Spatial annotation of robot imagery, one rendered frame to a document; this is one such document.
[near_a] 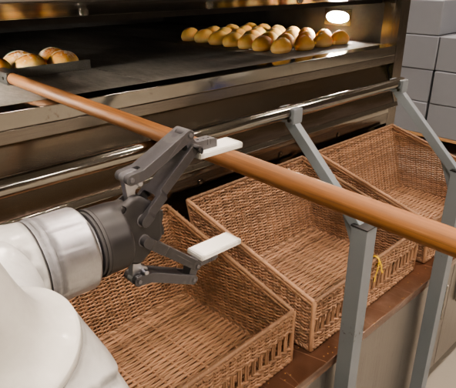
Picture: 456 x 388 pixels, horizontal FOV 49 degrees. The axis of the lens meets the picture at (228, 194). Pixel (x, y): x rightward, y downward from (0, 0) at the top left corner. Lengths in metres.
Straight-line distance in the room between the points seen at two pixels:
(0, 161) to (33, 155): 0.07
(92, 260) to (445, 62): 4.28
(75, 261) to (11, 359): 0.19
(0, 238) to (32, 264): 0.04
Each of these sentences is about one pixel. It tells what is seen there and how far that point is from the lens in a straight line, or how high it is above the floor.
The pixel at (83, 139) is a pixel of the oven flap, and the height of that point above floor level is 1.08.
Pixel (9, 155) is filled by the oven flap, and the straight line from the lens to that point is 1.21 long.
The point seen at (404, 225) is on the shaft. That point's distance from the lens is 0.58.
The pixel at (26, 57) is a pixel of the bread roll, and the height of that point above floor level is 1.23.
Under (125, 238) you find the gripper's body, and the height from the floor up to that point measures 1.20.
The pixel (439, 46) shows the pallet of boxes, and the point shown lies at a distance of 4.64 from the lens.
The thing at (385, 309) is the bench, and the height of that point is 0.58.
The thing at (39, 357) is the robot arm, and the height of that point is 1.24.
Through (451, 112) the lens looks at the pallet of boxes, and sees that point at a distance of 4.65.
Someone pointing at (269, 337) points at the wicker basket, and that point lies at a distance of 1.16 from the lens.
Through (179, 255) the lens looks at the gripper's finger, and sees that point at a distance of 0.61.
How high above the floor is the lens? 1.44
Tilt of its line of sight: 24 degrees down
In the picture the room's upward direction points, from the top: straight up
